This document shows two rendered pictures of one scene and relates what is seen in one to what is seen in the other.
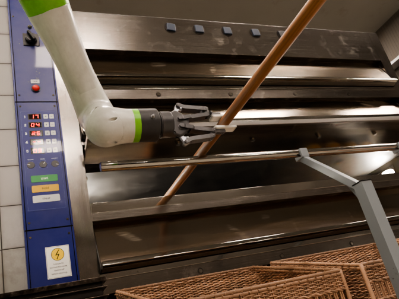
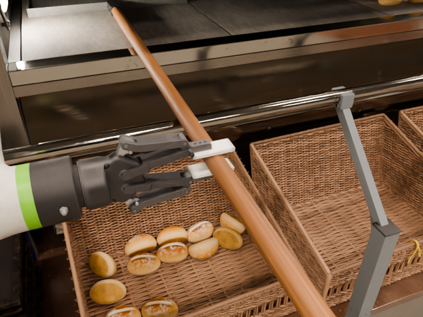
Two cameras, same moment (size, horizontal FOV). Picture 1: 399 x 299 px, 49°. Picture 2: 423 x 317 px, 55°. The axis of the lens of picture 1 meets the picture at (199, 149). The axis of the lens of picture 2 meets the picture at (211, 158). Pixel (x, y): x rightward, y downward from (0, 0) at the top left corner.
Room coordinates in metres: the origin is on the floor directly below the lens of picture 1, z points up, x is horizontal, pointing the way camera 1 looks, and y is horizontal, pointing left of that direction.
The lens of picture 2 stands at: (0.64, -0.14, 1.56)
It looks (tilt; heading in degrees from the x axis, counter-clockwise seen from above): 35 degrees down; 5
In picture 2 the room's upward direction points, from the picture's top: straight up
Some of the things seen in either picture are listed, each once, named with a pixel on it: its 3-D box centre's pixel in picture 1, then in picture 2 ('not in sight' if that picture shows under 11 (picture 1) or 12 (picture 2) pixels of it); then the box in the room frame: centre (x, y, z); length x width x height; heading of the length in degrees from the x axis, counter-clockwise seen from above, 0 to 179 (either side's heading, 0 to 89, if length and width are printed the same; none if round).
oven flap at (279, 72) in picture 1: (254, 70); not in sight; (1.92, -0.37, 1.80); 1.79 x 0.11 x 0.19; 116
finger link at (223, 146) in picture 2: (221, 117); (211, 148); (1.17, -0.09, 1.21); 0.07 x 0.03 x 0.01; 116
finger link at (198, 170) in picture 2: (224, 128); (211, 168); (1.17, -0.09, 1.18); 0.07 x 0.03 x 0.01; 116
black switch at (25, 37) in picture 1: (30, 32); not in sight; (1.40, 0.55, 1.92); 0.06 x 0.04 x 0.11; 116
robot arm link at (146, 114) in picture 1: (147, 126); (59, 188); (1.07, 0.12, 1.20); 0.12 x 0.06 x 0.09; 26
